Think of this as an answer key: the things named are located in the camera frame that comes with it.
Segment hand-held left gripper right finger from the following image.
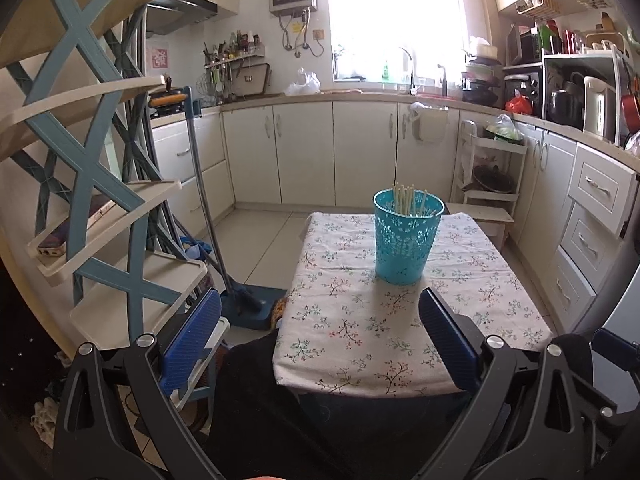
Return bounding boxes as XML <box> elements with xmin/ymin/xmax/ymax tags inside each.
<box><xmin>419</xmin><ymin>286</ymin><xmax>593</xmax><ymax>480</ymax></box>

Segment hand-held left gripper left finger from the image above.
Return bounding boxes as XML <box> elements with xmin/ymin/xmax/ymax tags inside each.
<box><xmin>52</xmin><ymin>287</ymin><xmax>223</xmax><ymax>480</ymax></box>

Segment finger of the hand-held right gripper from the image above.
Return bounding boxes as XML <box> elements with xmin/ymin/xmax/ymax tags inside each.
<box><xmin>567</xmin><ymin>327</ymin><xmax>640</xmax><ymax>461</ymax></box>

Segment teal perforated plastic basket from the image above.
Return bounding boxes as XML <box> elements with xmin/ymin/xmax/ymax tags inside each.
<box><xmin>372</xmin><ymin>187</ymin><xmax>446</xmax><ymax>286</ymax></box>

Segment bunch of wooden chopsticks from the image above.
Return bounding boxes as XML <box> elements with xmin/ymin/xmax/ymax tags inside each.
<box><xmin>392</xmin><ymin>182</ymin><xmax>428</xmax><ymax>218</ymax></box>

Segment blue dustpan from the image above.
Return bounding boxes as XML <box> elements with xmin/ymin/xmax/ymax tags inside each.
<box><xmin>220</xmin><ymin>282</ymin><xmax>288</xmax><ymax>331</ymax></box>

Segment blue shopping bag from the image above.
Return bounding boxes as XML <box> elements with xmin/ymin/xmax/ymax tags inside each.
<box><xmin>182</xmin><ymin>240</ymin><xmax>213</xmax><ymax>261</ymax></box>

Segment person's dark trousers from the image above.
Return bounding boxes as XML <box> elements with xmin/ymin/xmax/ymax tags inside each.
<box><xmin>207</xmin><ymin>330</ymin><xmax>476</xmax><ymax>480</ymax></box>

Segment black wok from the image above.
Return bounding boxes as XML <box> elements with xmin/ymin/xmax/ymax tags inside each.
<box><xmin>465</xmin><ymin>165</ymin><xmax>515</xmax><ymax>195</ymax></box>

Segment white shoe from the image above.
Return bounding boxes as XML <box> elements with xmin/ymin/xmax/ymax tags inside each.
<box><xmin>30</xmin><ymin>397</ymin><xmax>61</xmax><ymax>448</ymax></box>

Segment smartphone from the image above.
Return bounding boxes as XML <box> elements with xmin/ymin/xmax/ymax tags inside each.
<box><xmin>37</xmin><ymin>195</ymin><xmax>118</xmax><ymax>257</ymax></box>

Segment narrow white cart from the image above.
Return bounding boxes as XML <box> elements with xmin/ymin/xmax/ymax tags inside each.
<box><xmin>452</xmin><ymin>120</ymin><xmax>528</xmax><ymax>211</ymax></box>

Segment bag of green vegetables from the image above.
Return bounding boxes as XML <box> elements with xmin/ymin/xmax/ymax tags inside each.
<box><xmin>482</xmin><ymin>113</ymin><xmax>523</xmax><ymax>142</ymax></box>

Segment white hanging trash bin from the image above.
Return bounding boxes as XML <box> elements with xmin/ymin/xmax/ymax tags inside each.
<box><xmin>409</xmin><ymin>101</ymin><xmax>448</xmax><ymax>142</ymax></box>

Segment cream kitchen base cabinets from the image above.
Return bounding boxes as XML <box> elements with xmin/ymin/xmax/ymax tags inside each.
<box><xmin>150</xmin><ymin>87</ymin><xmax>640</xmax><ymax>321</ymax></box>

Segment red pot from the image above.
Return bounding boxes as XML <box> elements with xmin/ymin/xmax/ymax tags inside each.
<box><xmin>621</xmin><ymin>92</ymin><xmax>640</xmax><ymax>133</ymax></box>

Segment white electric kettle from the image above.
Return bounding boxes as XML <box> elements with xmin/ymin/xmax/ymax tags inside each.
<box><xmin>582</xmin><ymin>76</ymin><xmax>622</xmax><ymax>145</ymax></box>

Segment black kettle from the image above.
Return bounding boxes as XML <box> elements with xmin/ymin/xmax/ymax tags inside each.
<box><xmin>547</xmin><ymin>87</ymin><xmax>583</xmax><ymax>128</ymax></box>

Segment stack of pots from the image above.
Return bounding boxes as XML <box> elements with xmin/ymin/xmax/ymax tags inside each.
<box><xmin>461</xmin><ymin>57</ymin><xmax>503</xmax><ymax>106</ymax></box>

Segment black toaster oven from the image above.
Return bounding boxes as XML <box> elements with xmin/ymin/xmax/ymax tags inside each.
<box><xmin>502</xmin><ymin>66</ymin><xmax>543</xmax><ymax>116</ymax></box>

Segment pale cutting board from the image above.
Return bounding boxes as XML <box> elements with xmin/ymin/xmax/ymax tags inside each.
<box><xmin>232</xmin><ymin>63</ymin><xmax>272</xmax><ymax>98</ymax></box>

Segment chrome arched faucet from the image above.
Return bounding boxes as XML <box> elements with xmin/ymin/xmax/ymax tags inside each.
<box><xmin>399</xmin><ymin>46</ymin><xmax>417</xmax><ymax>93</ymax></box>

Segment white counter rack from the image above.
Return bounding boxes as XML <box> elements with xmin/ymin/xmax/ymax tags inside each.
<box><xmin>542</xmin><ymin>50</ymin><xmax>631</xmax><ymax>146</ymax></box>

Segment white plastic bag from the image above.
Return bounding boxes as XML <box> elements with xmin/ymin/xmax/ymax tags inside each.
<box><xmin>285</xmin><ymin>67</ymin><xmax>321</xmax><ymax>96</ymax></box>

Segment white container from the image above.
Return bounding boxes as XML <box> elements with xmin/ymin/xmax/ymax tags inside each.
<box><xmin>470</xmin><ymin>36</ymin><xmax>499</xmax><ymax>59</ymax></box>

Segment silver small appliance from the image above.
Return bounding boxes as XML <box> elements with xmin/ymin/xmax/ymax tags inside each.
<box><xmin>506</xmin><ymin>23</ymin><xmax>541</xmax><ymax>66</ymax></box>

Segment kitchen window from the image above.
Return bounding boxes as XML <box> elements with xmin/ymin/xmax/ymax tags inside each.
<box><xmin>327</xmin><ymin>0</ymin><xmax>471</xmax><ymax>83</ymax></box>

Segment cream and blue shelf rack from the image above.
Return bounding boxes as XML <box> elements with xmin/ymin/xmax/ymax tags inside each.
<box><xmin>0</xmin><ymin>0</ymin><xmax>231</xmax><ymax>411</ymax></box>

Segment range hood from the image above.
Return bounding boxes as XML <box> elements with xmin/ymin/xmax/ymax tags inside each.
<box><xmin>145</xmin><ymin>0</ymin><xmax>218</xmax><ymax>36</ymax></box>

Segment wall utensil rack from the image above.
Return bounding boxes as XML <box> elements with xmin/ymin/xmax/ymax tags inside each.
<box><xmin>202</xmin><ymin>30</ymin><xmax>266</xmax><ymax>98</ymax></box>

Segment wire hanging basket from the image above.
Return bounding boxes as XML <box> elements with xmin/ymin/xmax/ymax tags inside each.
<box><xmin>516</xmin><ymin>0</ymin><xmax>563</xmax><ymax>18</ymax></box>

